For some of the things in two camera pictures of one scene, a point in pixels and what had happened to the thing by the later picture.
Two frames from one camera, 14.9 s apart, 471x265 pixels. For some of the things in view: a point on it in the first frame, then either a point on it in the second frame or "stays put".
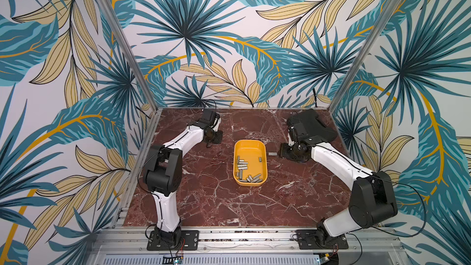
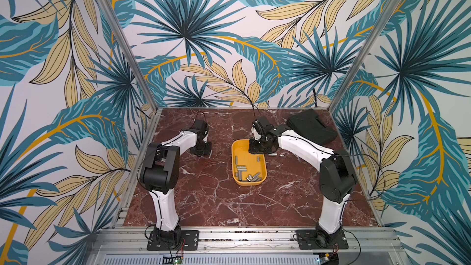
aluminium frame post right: x=373 y=38 stays put
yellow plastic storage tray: x=249 y=162 stays put
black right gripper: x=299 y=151 → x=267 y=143
